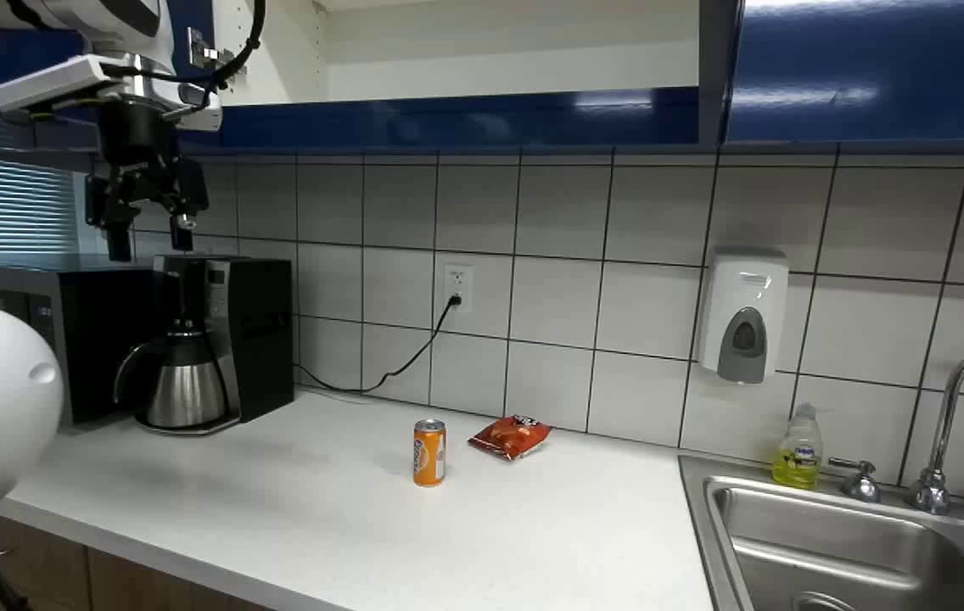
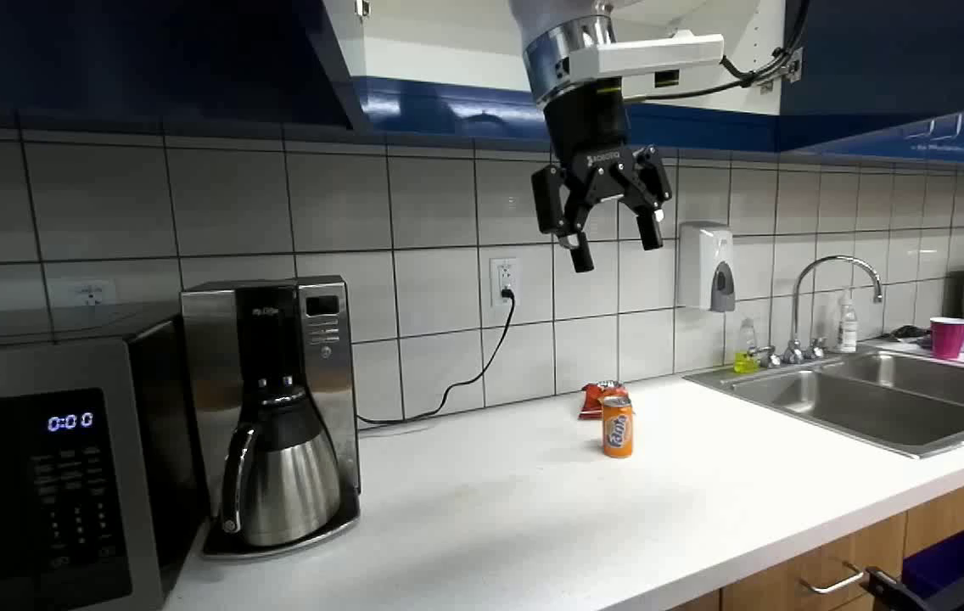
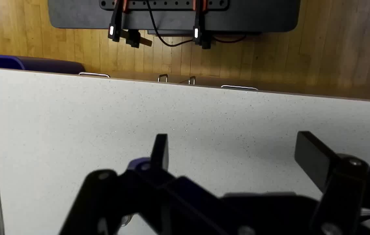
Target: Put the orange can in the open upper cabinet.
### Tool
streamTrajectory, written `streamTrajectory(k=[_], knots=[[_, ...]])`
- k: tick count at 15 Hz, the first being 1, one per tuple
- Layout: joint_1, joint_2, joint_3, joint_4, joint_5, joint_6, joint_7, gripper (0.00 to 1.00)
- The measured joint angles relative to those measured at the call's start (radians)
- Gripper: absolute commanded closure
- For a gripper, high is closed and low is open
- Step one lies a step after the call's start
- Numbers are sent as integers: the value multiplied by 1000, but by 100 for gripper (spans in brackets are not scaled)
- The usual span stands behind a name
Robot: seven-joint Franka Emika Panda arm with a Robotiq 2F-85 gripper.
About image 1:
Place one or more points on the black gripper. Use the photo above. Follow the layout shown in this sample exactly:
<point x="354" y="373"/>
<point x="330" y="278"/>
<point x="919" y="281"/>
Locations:
<point x="140" y="138"/>

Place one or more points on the orange soda can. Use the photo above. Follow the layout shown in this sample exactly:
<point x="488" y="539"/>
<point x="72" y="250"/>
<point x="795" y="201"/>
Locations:
<point x="429" y="452"/>

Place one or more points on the wooden base cabinet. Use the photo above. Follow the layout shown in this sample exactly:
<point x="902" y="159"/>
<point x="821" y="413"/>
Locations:
<point x="76" y="579"/>

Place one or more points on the blue cabinet door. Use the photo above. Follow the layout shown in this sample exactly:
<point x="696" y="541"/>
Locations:
<point x="878" y="71"/>

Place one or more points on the black steel microwave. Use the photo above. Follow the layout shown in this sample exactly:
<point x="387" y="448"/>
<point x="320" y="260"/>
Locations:
<point x="103" y="340"/>

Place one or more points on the steel coffee maker with carafe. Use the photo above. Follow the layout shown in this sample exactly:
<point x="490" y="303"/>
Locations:
<point x="261" y="327"/>

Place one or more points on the steel coffee carafe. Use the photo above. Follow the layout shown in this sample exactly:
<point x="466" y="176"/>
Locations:
<point x="181" y="386"/>

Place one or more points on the red chip bag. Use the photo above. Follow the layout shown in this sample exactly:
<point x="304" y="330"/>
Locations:
<point x="509" y="437"/>

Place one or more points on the white soap dispenser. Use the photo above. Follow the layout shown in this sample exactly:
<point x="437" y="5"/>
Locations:
<point x="740" y="309"/>

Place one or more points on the yellow dish soap bottle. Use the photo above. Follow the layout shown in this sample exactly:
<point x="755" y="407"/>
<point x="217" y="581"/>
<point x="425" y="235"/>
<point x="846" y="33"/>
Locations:
<point x="798" y="461"/>

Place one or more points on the stainless steel sink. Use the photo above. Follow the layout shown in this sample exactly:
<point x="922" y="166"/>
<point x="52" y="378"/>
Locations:
<point x="844" y="544"/>

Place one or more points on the chrome sink faucet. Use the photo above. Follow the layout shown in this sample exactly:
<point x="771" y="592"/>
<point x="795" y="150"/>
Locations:
<point x="944" y="419"/>

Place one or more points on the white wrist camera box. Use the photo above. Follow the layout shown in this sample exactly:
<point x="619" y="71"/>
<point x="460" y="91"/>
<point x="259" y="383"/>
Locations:
<point x="61" y="84"/>

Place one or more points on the white wall outlet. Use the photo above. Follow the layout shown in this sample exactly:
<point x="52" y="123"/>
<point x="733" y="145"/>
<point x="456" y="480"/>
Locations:
<point x="456" y="283"/>

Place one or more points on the open blue wall cabinet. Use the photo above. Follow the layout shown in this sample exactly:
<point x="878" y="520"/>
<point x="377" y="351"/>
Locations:
<point x="482" y="71"/>

